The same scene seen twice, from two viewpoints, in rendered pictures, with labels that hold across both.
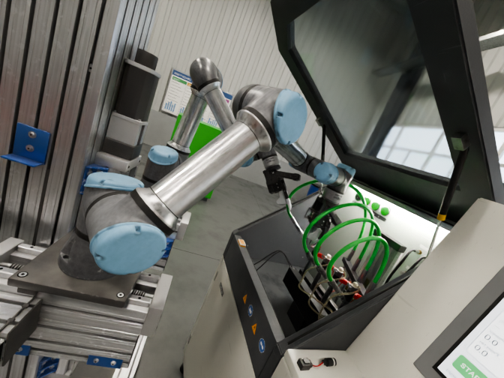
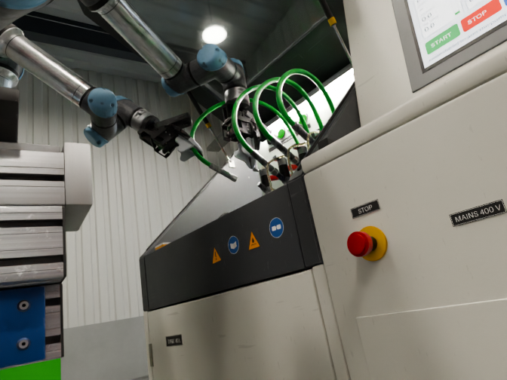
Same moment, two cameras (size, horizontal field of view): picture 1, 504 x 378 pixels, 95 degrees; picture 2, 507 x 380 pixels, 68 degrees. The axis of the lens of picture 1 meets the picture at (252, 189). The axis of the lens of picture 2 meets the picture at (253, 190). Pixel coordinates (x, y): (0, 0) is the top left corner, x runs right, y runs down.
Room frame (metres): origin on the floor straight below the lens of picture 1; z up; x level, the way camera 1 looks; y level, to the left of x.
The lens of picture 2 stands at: (-0.03, 0.06, 0.74)
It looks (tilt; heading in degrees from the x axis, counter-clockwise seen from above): 17 degrees up; 339
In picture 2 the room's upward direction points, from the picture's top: 11 degrees counter-clockwise
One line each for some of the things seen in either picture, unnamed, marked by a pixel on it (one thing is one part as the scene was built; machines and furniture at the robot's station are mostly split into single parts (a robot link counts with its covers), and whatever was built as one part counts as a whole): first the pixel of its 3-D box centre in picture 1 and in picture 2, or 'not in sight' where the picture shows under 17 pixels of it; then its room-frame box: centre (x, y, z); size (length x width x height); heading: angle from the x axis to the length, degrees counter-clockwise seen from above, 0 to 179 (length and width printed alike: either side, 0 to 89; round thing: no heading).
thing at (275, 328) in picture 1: (247, 288); (210, 259); (0.87, -0.14, 0.87); 0.62 x 0.04 x 0.16; 22
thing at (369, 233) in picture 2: not in sight; (364, 243); (0.44, -0.27, 0.80); 0.05 x 0.04 x 0.05; 22
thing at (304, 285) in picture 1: (309, 309); not in sight; (0.85, -0.41, 0.91); 0.34 x 0.10 x 0.15; 22
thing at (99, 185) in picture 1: (112, 202); not in sight; (0.50, 0.29, 1.20); 0.13 x 0.12 x 0.14; 46
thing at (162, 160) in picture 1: (162, 163); not in sight; (0.99, 0.41, 1.20); 0.13 x 0.12 x 0.14; 1
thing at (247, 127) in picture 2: (322, 212); (238, 122); (0.94, -0.30, 1.28); 0.09 x 0.08 x 0.12; 112
